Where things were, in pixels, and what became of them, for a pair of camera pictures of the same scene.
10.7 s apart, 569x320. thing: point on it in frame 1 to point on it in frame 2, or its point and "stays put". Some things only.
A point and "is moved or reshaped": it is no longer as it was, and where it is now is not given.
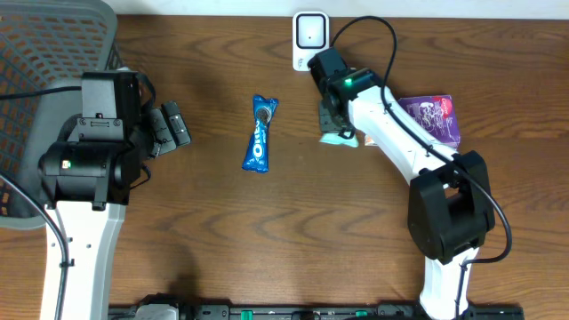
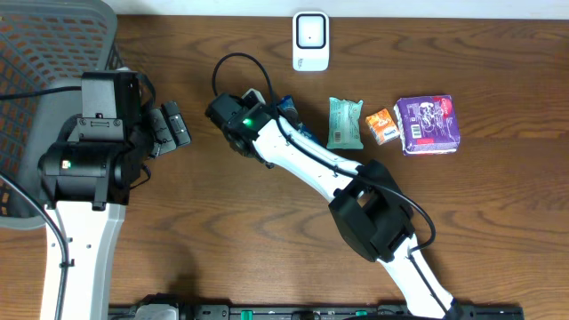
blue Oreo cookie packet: (256, 159) is moved or reshaped
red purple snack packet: (436, 116) stays put
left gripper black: (156, 132) stays put
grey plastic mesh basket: (45, 44) stays put
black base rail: (156, 311) stays put
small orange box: (369, 140) is moved or reshaped
